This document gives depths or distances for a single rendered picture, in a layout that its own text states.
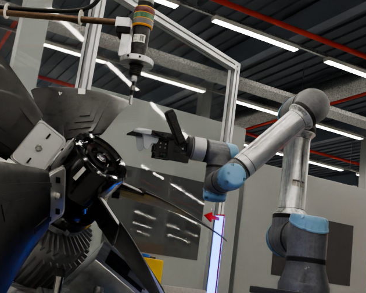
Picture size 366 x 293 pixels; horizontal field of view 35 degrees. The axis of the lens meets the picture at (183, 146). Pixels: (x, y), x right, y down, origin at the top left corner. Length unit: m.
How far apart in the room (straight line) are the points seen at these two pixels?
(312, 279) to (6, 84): 1.03
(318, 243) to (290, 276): 0.12
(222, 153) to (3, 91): 0.92
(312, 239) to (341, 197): 3.87
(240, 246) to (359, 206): 1.39
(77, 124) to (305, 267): 0.83
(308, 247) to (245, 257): 3.20
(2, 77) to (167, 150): 0.82
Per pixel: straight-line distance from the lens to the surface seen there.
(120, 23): 1.24
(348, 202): 5.66
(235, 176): 1.67
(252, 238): 4.96
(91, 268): 1.13
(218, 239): 1.40
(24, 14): 1.32
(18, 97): 1.09
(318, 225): 1.75
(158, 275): 1.58
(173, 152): 1.81
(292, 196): 1.90
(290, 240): 1.77
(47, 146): 1.08
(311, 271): 1.73
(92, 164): 1.02
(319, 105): 1.84
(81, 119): 1.24
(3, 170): 0.88
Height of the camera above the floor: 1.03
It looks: 13 degrees up
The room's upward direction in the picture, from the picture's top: 8 degrees clockwise
